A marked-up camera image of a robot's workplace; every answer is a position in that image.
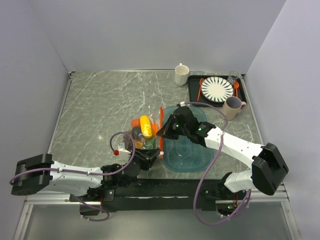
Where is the yellow corn cob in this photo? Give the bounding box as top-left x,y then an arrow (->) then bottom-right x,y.
140,115 -> 153,139

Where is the beige mug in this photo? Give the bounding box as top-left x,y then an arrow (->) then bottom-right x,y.
221,96 -> 247,121

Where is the teal plastic food tray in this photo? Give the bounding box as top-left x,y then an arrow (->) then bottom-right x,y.
159,105 -> 215,173

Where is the orange plastic spoon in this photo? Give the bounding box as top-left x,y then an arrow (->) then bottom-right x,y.
233,81 -> 240,97

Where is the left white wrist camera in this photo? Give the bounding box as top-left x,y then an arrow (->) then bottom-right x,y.
113,142 -> 131,157

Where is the smooth orange persimmon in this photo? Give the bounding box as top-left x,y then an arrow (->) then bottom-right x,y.
152,122 -> 159,135

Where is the orange plastic fork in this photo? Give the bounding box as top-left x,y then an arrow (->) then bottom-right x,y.
197,78 -> 205,102

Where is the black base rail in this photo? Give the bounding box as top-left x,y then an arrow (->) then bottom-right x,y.
80,176 -> 247,213

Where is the textured orange tangerine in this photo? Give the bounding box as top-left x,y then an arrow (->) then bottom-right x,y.
130,118 -> 141,128

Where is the yellow pear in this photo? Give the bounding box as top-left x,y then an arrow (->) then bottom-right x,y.
134,139 -> 144,149

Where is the white ceramic mug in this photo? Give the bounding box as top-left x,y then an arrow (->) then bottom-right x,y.
174,63 -> 190,87

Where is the dark red grape bunch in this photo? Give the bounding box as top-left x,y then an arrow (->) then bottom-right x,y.
123,134 -> 133,150

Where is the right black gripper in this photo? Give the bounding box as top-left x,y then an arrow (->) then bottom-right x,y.
157,114 -> 190,141

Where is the dark purple plum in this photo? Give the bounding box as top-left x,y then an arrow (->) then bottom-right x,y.
131,126 -> 144,140

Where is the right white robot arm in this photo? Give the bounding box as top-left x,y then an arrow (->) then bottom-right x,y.
156,106 -> 289,199

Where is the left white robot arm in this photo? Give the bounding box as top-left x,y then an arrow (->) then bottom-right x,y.
9,148 -> 163,201

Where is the clear drinking glass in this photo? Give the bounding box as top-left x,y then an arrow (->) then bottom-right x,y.
227,70 -> 240,86

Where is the clear zip top bag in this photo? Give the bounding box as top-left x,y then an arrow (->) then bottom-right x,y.
127,106 -> 164,159

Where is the striped white plate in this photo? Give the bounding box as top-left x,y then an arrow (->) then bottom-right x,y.
201,76 -> 234,103

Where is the green lime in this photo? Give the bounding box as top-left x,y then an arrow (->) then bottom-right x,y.
144,138 -> 157,150

